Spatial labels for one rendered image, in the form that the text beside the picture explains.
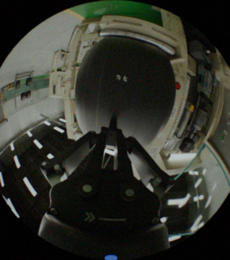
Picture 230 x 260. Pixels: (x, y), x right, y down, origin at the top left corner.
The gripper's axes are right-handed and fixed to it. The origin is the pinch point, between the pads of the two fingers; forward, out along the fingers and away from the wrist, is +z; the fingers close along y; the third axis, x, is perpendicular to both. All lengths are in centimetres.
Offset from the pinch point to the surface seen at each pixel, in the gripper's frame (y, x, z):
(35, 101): -967, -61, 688
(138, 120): 6.0, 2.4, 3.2
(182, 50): 23.4, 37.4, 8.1
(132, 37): 2.1, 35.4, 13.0
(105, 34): -9.0, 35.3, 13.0
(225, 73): 50, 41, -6
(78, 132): -33, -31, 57
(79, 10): -63, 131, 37
